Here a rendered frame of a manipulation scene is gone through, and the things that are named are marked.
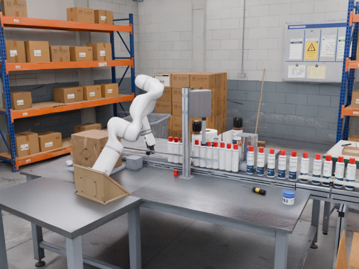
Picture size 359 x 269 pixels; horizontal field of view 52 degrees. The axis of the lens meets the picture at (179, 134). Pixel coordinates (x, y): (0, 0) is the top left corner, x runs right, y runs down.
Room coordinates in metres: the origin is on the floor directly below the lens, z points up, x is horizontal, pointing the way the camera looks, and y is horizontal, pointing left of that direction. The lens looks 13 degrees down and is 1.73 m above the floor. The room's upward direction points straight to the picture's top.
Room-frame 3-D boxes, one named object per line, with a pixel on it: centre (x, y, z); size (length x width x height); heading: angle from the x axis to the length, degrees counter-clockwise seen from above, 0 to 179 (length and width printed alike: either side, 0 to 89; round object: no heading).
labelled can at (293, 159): (2.38, -0.77, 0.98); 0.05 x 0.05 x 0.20
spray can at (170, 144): (2.83, 0.07, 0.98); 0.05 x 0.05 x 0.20
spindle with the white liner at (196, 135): (3.04, -0.15, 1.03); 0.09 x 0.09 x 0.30
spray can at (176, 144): (2.81, 0.03, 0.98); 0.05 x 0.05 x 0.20
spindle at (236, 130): (3.20, -0.52, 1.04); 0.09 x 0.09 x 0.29
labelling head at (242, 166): (2.63, -0.50, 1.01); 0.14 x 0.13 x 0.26; 61
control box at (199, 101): (2.63, -0.14, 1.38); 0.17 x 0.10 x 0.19; 116
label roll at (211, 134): (3.34, -0.25, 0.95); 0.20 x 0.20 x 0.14
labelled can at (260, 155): (2.49, -0.58, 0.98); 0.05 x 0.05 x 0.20
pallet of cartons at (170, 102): (6.74, -0.22, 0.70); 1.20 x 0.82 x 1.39; 61
